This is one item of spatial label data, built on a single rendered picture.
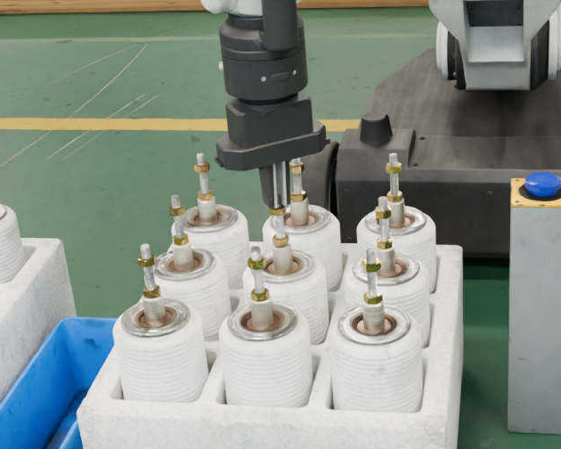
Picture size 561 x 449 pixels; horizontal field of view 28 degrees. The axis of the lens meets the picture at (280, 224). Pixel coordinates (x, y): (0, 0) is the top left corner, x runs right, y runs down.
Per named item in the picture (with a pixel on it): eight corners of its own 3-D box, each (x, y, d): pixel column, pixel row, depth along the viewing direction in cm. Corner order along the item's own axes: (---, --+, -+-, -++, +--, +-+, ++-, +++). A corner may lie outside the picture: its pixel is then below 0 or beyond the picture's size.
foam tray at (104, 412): (188, 350, 160) (173, 239, 152) (463, 360, 153) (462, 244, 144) (101, 541, 126) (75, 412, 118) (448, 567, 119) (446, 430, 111)
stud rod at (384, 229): (383, 261, 125) (380, 200, 121) (379, 257, 125) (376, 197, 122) (391, 259, 125) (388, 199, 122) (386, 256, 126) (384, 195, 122)
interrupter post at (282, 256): (268, 270, 128) (266, 245, 127) (284, 262, 130) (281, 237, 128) (282, 276, 127) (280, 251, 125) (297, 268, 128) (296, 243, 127)
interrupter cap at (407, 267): (383, 296, 121) (383, 290, 121) (338, 272, 127) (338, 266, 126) (434, 271, 125) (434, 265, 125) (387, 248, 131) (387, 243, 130)
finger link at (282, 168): (286, 208, 123) (281, 157, 121) (275, 197, 126) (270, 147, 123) (299, 204, 124) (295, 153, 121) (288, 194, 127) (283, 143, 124)
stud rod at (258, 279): (265, 307, 118) (259, 244, 114) (267, 312, 117) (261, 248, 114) (256, 309, 118) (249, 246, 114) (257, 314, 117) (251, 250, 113)
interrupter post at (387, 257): (385, 279, 125) (384, 253, 123) (370, 272, 126) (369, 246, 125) (401, 272, 126) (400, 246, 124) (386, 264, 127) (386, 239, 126)
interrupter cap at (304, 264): (237, 272, 129) (236, 266, 128) (285, 247, 133) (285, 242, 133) (281, 293, 124) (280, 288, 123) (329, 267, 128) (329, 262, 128)
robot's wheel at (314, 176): (321, 229, 191) (313, 120, 182) (350, 230, 190) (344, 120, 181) (299, 289, 174) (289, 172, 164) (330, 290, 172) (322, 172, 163)
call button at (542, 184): (524, 187, 128) (524, 171, 128) (560, 187, 128) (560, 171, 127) (524, 202, 125) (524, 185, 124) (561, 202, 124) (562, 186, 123)
